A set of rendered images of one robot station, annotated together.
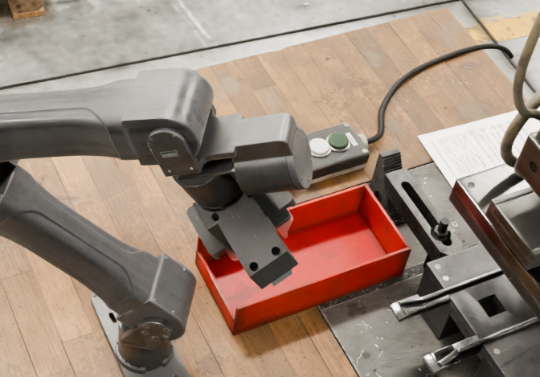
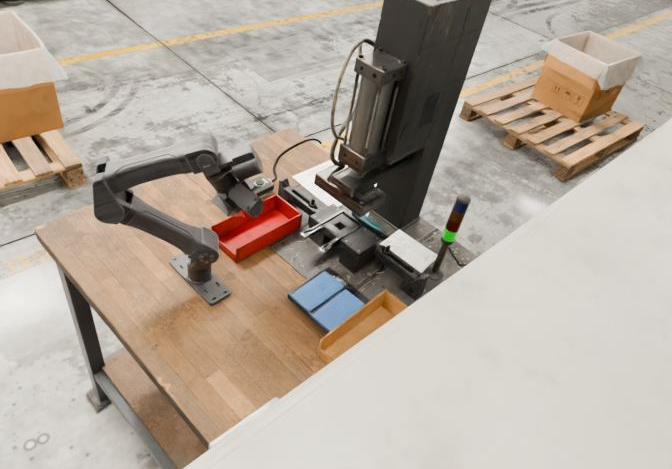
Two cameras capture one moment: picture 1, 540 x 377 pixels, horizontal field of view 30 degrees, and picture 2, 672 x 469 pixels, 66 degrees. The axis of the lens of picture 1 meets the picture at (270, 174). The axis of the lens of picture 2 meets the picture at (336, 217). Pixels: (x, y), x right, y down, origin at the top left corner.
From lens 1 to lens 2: 0.37 m
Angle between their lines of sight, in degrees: 16
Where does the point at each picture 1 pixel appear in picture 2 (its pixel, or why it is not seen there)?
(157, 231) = not seen: hidden behind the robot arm
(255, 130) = (238, 152)
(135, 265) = (192, 231)
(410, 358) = (312, 256)
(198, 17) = not seen: hidden behind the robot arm
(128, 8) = not seen: hidden behind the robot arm
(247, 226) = (241, 194)
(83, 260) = (170, 230)
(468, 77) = (306, 151)
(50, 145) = (153, 174)
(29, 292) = (139, 265)
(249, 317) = (242, 253)
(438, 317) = (319, 238)
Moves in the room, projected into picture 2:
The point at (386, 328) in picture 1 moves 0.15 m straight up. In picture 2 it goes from (299, 248) to (304, 210)
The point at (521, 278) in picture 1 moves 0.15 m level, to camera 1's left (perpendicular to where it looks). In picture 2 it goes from (349, 203) to (294, 204)
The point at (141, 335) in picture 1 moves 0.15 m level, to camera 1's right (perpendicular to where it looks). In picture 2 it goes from (200, 262) to (259, 259)
